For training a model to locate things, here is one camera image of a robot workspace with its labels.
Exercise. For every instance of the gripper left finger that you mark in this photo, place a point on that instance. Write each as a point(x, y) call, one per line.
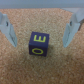
point(9, 31)

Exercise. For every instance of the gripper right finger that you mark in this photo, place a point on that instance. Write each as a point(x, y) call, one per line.
point(71, 31)

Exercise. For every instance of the purple block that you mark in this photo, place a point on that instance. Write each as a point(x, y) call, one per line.
point(39, 42)

